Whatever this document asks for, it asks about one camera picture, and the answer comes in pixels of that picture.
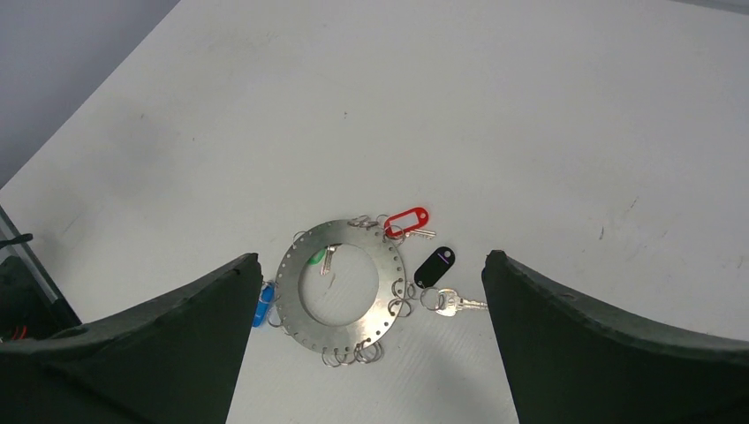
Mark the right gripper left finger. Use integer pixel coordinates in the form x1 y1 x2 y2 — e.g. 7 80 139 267
1 254 263 423

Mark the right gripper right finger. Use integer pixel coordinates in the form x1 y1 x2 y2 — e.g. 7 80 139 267
481 250 748 423

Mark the blue key tag with key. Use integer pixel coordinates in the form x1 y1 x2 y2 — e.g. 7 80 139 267
252 282 276 328

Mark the black key tag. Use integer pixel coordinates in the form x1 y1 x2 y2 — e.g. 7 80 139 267
413 246 488 317

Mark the green key tag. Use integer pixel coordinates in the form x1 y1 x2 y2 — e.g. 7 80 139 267
307 248 327 265

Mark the red key tag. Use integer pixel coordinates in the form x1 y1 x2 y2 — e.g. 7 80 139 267
382 207 436 241

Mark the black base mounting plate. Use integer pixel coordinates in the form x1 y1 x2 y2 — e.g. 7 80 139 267
1 210 81 343

